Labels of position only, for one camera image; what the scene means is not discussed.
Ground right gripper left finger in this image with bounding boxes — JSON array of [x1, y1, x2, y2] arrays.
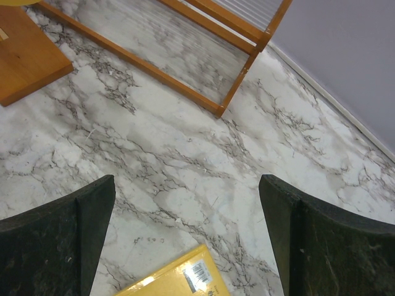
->
[[1, 175, 115, 295]]

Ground yellow padded envelope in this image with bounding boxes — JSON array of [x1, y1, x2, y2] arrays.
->
[[117, 244, 230, 296]]

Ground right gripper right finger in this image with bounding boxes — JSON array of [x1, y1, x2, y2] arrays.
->
[[259, 175, 394, 295]]

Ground gold wire wine glass rack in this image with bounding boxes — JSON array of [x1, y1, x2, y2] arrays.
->
[[1, 6, 73, 107]]

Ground yellow goblet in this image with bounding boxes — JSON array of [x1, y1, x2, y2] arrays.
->
[[0, 0, 41, 7]]

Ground wooden two-tier shelf rack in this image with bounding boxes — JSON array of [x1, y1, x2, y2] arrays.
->
[[35, 1, 289, 117]]

